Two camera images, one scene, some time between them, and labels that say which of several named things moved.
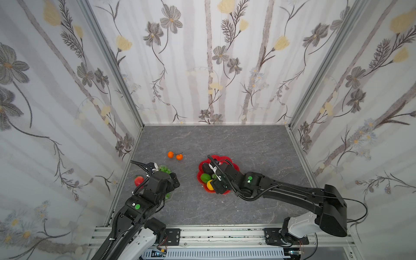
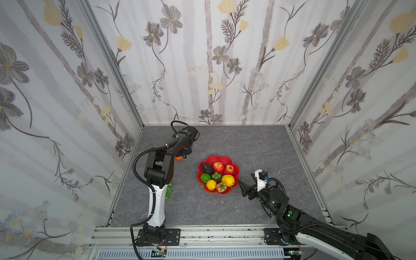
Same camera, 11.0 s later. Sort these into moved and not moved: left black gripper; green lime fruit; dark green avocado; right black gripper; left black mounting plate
Moved: left black gripper; right black gripper
Not moved: left black mounting plate; green lime fruit; dark green avocado
